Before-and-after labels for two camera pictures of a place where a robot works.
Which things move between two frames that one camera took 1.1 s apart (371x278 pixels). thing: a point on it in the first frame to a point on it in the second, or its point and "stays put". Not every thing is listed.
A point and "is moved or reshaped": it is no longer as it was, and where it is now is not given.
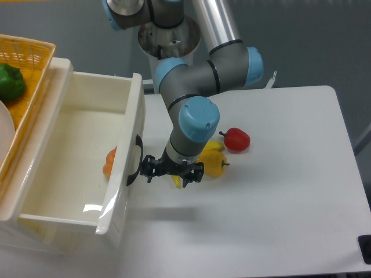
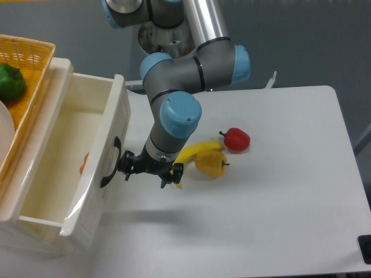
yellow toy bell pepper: [214, 163] stays put
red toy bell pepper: [236, 139] stays put
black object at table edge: [364, 244] stays put
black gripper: [188, 172] to [145, 163]
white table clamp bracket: [269, 85] stays put
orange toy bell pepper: [108, 165] to [85, 160]
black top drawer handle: [132, 177] to [118, 144]
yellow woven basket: [32, 58] stays put
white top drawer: [92, 112] is moved or reshaped
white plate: [7, 131] stays put
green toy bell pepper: [12, 83] stays put
